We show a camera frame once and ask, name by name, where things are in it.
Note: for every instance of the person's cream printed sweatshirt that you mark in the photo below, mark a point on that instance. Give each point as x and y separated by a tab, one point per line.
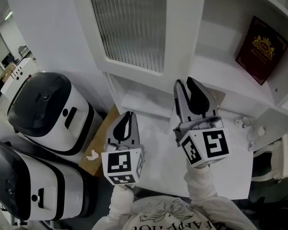
168	217

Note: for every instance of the white desk with drawers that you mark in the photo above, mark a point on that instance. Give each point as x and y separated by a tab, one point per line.
163	157

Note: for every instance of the white and black mobile robot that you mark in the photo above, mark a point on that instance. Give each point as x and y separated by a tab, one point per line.
50	99
62	183

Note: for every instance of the dark metal-frame chair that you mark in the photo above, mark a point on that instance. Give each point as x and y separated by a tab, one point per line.
24	51

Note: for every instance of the white low unit with holes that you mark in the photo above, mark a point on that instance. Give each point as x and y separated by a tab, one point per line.
24	78

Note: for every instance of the dark red book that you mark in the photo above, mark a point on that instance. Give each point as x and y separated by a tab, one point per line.
261	51

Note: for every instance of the person's left forearm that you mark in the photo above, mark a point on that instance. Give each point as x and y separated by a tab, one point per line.
121	200

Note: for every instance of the small white figurine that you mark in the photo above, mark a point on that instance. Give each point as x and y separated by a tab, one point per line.
260	130

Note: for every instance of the person's right forearm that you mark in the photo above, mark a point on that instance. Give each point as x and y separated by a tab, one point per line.
199	183

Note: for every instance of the brown cardboard box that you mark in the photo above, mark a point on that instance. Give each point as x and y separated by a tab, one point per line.
96	142

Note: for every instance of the white ribbed-glass cabinet door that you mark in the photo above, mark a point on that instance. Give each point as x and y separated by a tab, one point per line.
134	20

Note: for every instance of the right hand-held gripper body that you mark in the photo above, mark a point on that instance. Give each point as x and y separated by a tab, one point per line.
216	140

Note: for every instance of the white shelf unit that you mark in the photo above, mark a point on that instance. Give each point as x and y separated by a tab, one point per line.
216	32

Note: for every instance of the ceiling light panel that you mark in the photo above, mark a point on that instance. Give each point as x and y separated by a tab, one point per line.
8	15

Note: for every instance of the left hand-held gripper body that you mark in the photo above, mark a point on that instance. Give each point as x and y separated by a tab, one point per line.
118	163

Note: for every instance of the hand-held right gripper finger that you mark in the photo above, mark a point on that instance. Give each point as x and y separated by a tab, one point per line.
192	97
203	102

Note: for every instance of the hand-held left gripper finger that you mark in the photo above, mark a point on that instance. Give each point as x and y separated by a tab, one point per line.
118	130
128	128

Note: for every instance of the small white mug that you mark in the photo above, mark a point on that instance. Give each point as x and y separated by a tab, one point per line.
245	121

